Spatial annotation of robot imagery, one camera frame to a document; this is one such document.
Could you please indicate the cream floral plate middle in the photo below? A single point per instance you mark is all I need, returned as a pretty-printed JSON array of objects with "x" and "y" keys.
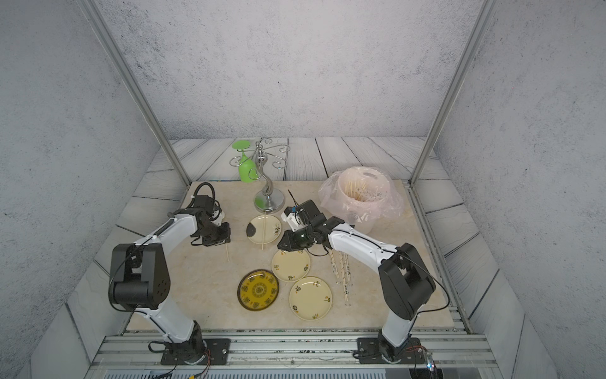
[{"x": 290, "y": 266}]

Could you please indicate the silver metal hook stand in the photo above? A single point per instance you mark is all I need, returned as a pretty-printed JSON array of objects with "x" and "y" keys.
[{"x": 269, "y": 157}]

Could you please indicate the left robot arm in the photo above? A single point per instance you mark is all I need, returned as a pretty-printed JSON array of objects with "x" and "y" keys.
[{"x": 140, "y": 280}]

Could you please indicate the cream plate with black spot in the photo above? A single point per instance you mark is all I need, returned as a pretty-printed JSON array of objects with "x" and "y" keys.
[{"x": 254, "y": 229}]

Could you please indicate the cream floral plate front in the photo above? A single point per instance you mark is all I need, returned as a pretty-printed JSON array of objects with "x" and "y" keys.
[{"x": 310, "y": 299}]

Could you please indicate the aluminium frame post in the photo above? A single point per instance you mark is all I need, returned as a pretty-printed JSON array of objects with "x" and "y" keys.
[
  {"x": 114, "y": 53},
  {"x": 468, "y": 54}
]

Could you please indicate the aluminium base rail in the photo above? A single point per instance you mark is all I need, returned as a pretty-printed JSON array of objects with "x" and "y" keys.
[{"x": 442, "y": 351}]

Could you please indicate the yellow patterned plate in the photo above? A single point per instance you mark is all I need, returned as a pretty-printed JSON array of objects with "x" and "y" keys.
[{"x": 258, "y": 290}]

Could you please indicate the white bucket with pink bag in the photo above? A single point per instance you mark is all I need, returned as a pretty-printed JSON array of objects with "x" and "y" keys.
[{"x": 361, "y": 196}]

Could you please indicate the right aluminium frame post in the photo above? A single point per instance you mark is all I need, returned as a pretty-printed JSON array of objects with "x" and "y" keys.
[{"x": 468, "y": 54}]

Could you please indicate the cream floral plate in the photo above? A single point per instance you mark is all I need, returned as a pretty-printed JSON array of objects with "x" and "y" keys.
[
  {"x": 290, "y": 266},
  {"x": 310, "y": 299}
]

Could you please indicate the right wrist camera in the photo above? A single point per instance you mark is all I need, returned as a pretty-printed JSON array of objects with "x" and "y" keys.
[{"x": 291, "y": 217}]

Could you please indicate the wrapped chopsticks on table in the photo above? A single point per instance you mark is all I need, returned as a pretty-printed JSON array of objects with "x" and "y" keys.
[
  {"x": 345, "y": 266},
  {"x": 334, "y": 266}
]

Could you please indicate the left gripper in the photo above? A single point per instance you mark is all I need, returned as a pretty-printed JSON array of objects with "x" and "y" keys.
[{"x": 224, "y": 238}]

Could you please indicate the left aluminium frame post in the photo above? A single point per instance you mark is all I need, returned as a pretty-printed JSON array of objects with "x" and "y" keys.
[{"x": 114, "y": 53}]

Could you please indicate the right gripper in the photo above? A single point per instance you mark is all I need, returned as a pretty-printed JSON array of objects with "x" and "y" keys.
[{"x": 290, "y": 245}]

